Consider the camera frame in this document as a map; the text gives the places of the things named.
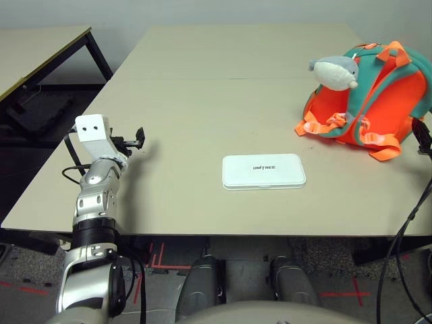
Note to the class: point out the grey white plush shark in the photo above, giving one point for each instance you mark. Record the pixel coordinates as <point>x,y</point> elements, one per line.
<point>334,74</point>

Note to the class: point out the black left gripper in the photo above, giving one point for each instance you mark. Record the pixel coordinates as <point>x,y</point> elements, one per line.
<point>123,143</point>

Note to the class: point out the dark grey robot leg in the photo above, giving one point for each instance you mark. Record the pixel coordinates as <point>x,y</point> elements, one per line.
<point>199,287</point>
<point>293,283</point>

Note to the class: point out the grey robot torso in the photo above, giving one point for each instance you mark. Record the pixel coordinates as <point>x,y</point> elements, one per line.
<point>236,315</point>

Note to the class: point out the black table foot bar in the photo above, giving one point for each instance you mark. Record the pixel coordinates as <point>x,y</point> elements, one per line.
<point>30,241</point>

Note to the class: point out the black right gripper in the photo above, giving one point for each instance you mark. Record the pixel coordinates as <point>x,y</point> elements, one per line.
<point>426,150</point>

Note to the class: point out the dark grey robot right leg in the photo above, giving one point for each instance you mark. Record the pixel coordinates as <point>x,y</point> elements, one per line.
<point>293,283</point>

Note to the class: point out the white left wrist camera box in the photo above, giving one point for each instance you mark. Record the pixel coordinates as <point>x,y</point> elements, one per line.
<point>89,135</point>

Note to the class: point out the white pencil case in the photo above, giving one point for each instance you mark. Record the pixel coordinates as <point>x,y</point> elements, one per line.
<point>263,172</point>

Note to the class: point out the dark grey robot left leg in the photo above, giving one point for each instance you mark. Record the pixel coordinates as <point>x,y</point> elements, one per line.
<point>199,287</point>

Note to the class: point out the orange teal backpack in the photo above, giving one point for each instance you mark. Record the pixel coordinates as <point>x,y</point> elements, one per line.
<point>405,101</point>

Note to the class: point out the dark speckled floor mat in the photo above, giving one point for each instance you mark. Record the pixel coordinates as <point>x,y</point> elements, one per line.
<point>320,256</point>

